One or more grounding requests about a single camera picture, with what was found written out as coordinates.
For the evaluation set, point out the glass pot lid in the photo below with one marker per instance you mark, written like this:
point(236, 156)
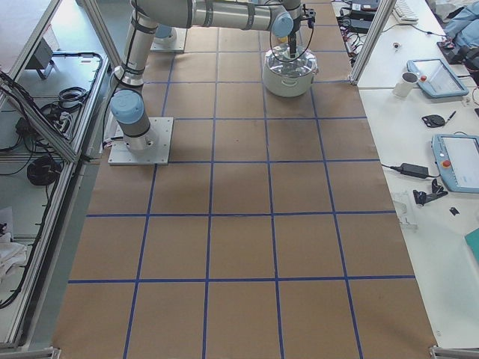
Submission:
point(278, 60)

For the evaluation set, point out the white cooking pot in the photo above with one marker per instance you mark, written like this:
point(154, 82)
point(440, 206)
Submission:
point(286, 86)

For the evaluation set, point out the white mug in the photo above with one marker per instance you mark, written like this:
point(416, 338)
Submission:
point(406, 83)

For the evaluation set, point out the far blue teach pendant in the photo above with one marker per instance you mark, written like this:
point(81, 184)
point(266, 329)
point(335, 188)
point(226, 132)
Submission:
point(436, 78)

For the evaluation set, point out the blue teach pendant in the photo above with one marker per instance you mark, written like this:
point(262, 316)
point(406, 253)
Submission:
point(457, 160)
point(436, 78)

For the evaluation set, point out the black round object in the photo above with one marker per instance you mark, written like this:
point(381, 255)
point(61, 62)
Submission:
point(433, 121)

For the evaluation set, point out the black power adapter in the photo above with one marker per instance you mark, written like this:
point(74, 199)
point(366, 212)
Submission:
point(414, 170)

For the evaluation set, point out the brown paper table mat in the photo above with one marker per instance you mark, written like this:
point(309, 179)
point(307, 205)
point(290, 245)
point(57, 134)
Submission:
point(269, 234)

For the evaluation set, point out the near blue teach pendant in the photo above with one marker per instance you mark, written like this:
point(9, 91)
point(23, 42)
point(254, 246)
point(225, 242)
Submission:
point(457, 160)

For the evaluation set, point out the white crumpled cloth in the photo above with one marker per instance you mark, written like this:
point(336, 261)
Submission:
point(13, 255)

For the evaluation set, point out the aluminium frame post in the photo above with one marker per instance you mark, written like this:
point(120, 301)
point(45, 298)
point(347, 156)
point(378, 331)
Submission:
point(383, 13)

